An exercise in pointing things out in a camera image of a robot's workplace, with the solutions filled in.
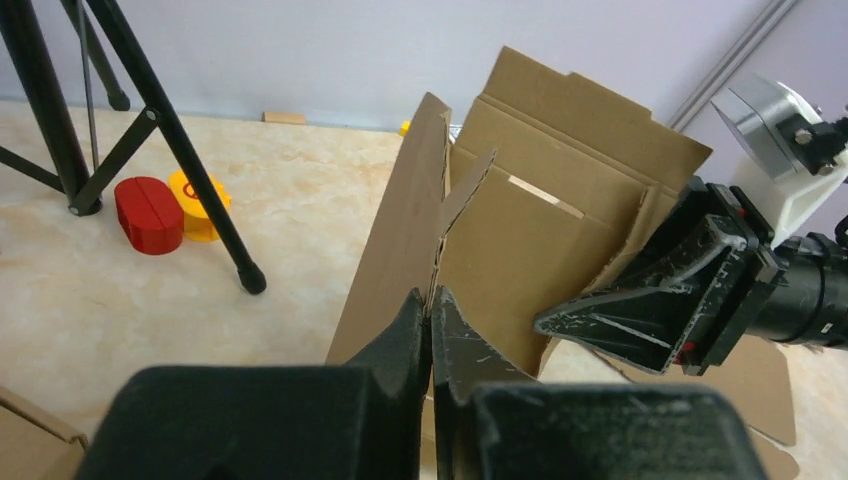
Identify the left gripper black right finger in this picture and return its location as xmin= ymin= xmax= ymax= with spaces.
xmin=430 ymin=287 xmax=766 ymax=479

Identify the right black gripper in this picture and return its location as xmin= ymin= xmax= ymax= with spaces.
xmin=534 ymin=178 xmax=847 ymax=375

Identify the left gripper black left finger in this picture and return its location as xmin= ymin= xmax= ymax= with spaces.
xmin=77 ymin=290 xmax=430 ymax=479

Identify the brown cardboard box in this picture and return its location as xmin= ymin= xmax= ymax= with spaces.
xmin=1 ymin=387 xmax=88 ymax=480
xmin=326 ymin=47 xmax=710 ymax=375

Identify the folded brown cardboard box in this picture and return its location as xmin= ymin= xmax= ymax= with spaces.
xmin=1 ymin=387 xmax=88 ymax=480

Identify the large brown cardboard sheet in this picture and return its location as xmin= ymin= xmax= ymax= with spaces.
xmin=539 ymin=334 xmax=801 ymax=480

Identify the yellow round toy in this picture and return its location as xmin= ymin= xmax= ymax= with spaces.
xmin=167 ymin=170 xmax=220 ymax=242

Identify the red round toy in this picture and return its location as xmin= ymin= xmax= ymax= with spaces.
xmin=114 ymin=176 xmax=184 ymax=256

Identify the small tan wooden block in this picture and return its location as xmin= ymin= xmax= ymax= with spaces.
xmin=261 ymin=111 xmax=307 ymax=125

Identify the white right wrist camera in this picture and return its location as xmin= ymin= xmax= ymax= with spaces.
xmin=710 ymin=74 xmax=847 ymax=248

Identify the black camera tripod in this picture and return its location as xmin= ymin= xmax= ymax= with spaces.
xmin=0 ymin=0 xmax=268 ymax=297

